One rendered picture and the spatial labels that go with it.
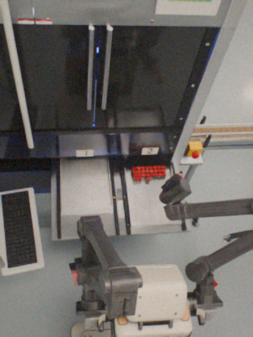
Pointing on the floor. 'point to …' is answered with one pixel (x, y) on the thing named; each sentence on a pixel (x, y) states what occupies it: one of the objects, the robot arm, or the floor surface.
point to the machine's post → (217, 54)
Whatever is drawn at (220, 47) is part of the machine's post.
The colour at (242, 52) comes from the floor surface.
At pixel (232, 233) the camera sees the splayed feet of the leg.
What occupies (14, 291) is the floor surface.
